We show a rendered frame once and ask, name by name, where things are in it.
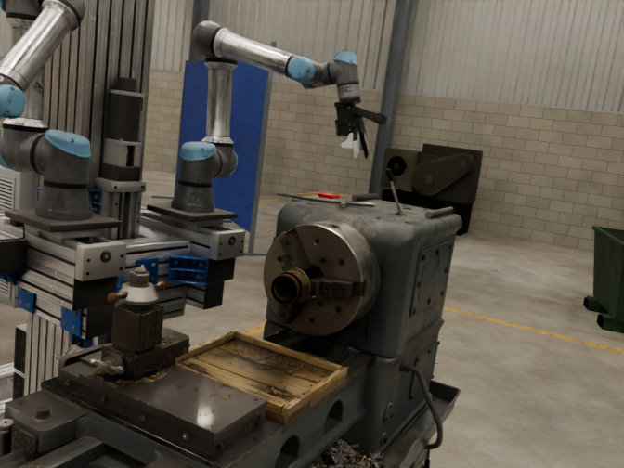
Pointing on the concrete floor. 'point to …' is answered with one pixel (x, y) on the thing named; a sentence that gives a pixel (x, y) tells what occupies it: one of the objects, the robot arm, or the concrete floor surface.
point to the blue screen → (253, 120)
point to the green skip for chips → (608, 279)
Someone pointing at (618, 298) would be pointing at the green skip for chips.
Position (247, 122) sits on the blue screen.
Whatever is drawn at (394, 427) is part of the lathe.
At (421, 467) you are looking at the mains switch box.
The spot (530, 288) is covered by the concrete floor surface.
